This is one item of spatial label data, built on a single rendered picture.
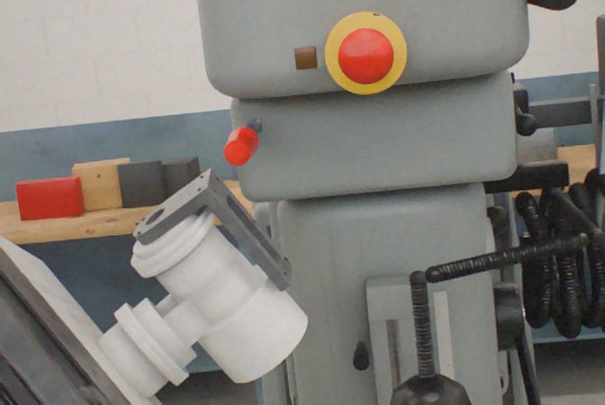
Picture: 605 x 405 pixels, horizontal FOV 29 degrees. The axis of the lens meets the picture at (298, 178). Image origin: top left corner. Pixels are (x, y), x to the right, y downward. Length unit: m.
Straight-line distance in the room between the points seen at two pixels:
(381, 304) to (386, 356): 0.05
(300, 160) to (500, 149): 0.17
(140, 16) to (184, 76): 0.34
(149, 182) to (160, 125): 0.54
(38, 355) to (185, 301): 0.20
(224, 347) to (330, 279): 0.30
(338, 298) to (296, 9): 0.30
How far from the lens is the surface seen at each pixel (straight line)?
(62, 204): 4.96
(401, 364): 1.02
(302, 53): 0.87
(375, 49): 0.82
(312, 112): 0.97
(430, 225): 1.02
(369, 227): 1.02
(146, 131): 5.42
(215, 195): 0.72
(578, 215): 1.04
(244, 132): 0.86
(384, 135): 0.97
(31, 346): 0.57
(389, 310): 1.00
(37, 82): 5.52
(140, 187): 4.94
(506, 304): 1.17
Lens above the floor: 1.83
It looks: 11 degrees down
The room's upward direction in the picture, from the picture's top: 6 degrees counter-clockwise
